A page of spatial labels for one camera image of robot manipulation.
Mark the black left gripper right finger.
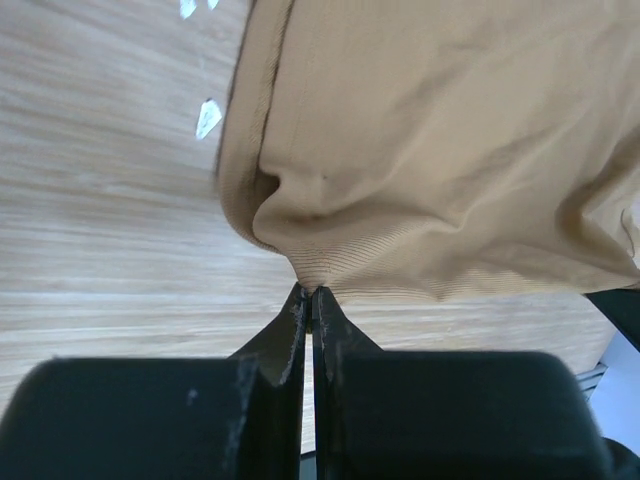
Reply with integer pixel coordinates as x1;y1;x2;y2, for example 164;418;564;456
311;287;639;479

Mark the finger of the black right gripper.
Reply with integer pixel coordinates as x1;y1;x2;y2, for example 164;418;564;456
585;289;640;350

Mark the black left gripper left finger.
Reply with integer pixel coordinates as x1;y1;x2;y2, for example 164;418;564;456
1;286;306;479

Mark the tan ribbed tank top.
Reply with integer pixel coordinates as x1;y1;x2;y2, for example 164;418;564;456
217;1;639;301

